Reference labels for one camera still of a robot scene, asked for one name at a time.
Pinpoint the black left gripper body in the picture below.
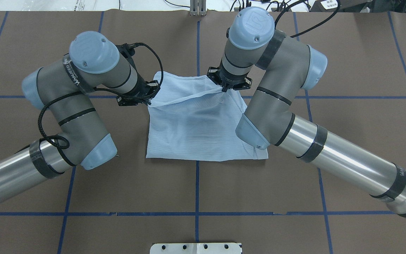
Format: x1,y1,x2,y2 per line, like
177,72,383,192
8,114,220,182
116,80,160,106

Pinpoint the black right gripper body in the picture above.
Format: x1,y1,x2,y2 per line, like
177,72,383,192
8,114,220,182
207,66,252,89

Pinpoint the light blue button shirt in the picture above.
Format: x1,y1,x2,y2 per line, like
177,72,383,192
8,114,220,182
146,71,269,161

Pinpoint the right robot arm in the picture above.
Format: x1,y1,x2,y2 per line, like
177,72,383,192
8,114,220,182
208,7,406,218

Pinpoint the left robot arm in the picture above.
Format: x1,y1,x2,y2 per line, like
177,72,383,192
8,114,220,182
0,31,162,204

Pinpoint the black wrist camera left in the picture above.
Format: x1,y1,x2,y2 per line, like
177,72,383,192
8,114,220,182
116,43,135,59

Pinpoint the aluminium frame post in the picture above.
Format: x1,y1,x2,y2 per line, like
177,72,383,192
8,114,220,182
190,0,207,16

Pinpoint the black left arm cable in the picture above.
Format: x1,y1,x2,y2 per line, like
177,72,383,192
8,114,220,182
37,42,164,150

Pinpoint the black braided right cable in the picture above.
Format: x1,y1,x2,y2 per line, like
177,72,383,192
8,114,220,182
273,0,341,38

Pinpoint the white camera stand base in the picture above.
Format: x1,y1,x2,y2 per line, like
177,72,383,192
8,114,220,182
149,242,243,254

